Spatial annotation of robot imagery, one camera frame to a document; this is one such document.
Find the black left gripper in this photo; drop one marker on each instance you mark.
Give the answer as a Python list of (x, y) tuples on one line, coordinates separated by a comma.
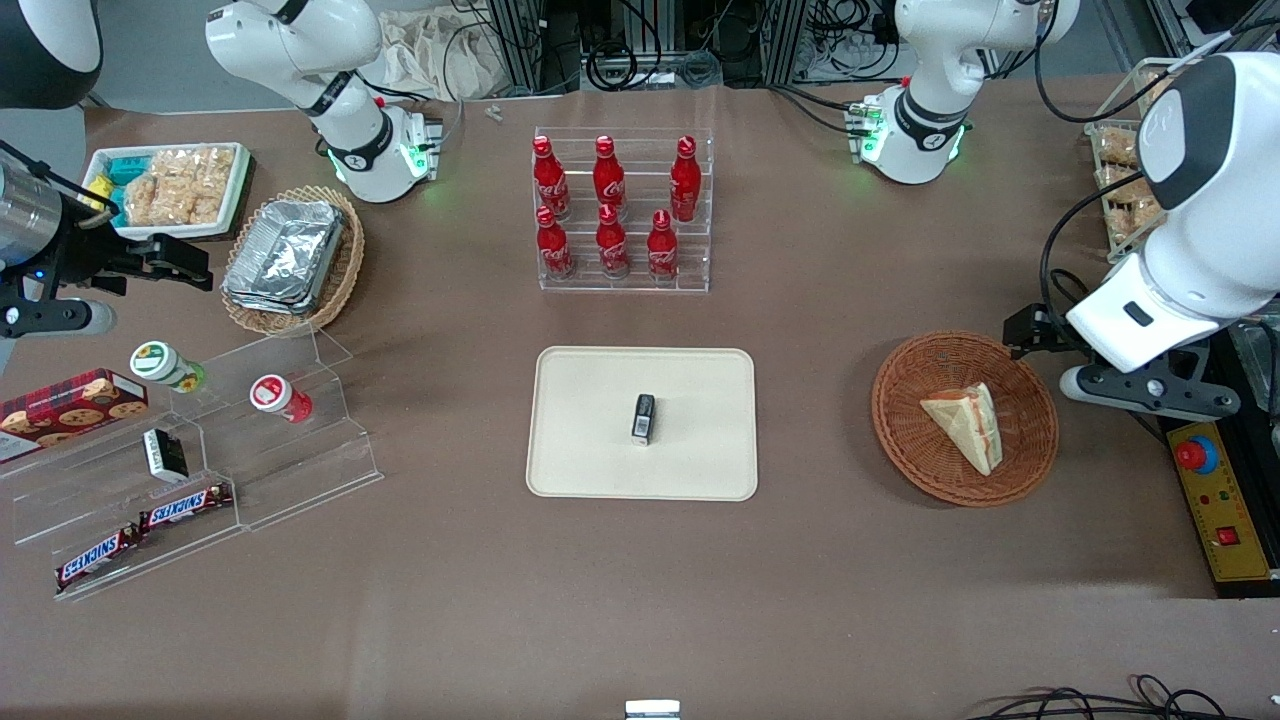
[(1040, 332)]

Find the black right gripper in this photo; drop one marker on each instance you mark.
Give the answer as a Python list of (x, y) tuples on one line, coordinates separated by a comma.
[(88, 256)]

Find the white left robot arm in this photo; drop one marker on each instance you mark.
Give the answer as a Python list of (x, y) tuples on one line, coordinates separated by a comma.
[(1210, 250)]

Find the triangular wrapped sandwich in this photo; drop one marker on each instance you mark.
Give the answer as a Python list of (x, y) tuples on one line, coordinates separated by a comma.
[(968, 425)]

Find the brown wicker basket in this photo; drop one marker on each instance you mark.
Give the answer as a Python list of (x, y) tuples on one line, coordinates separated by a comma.
[(910, 440)]

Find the light wicker basket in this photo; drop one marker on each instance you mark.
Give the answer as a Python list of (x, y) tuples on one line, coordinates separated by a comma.
[(345, 270)]

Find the beige plastic tray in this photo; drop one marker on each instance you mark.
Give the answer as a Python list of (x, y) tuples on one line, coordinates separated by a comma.
[(600, 450)]

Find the white rectangular bin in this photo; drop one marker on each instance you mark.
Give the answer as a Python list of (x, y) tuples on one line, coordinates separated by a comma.
[(170, 232)]

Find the rice cracker snack pack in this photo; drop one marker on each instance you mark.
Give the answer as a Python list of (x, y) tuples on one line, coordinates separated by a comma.
[(142, 200), (180, 185), (215, 180)]

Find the green sunflower yogurt cup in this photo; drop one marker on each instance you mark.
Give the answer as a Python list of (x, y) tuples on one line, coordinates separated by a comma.
[(160, 362)]

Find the yellow snack packet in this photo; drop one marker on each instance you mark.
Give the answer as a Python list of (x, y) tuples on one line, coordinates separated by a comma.
[(100, 190)]

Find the teal snack packet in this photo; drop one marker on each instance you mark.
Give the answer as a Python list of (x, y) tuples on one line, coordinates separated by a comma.
[(128, 168)]

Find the stack of foil trays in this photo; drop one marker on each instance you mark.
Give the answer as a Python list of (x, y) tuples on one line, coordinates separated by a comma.
[(285, 255)]

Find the red tartan cookie box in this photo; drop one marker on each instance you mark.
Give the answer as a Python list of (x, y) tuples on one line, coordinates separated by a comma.
[(70, 410)]

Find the brown snack pack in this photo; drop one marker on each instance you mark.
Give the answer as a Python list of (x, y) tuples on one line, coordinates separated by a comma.
[(1118, 147), (1128, 210)]

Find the red strawberry yogurt cup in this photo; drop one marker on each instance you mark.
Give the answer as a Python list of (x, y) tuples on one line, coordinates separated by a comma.
[(275, 395)]

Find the black and white small box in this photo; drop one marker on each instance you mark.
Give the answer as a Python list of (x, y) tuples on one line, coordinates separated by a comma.
[(165, 455)]

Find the snickers chocolate bar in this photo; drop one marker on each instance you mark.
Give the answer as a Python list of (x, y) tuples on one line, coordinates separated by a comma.
[(185, 506), (97, 558)]

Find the clear acrylic stepped shelf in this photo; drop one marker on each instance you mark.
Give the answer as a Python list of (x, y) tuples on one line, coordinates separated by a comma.
[(290, 470)]

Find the yellow emergency stop box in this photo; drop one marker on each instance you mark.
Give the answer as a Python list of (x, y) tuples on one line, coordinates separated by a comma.
[(1222, 515)]

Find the red cola bottle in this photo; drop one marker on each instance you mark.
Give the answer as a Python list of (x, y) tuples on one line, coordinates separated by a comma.
[(662, 250), (549, 180), (612, 246), (608, 178), (553, 248), (685, 182)]

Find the beige cloth bag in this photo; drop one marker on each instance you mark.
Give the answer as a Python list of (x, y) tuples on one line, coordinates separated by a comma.
[(440, 55)]

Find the clear acrylic bottle rack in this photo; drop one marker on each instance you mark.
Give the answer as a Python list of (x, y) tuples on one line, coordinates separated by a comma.
[(640, 285)]

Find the small black box with label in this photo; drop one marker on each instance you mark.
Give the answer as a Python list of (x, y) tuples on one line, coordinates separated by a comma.
[(643, 420)]

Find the silver white device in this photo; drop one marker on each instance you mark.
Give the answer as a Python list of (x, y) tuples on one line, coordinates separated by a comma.
[(652, 710)]

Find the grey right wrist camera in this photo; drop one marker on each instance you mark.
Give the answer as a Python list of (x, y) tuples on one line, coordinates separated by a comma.
[(55, 317)]

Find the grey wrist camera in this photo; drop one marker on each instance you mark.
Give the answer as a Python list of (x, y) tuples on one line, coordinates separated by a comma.
[(1150, 388), (55, 317)]

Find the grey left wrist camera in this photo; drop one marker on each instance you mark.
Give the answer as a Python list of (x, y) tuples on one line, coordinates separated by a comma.
[(1150, 388)]

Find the aluminium frame post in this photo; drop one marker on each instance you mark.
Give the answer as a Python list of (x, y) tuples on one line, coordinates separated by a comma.
[(790, 40), (525, 45)]

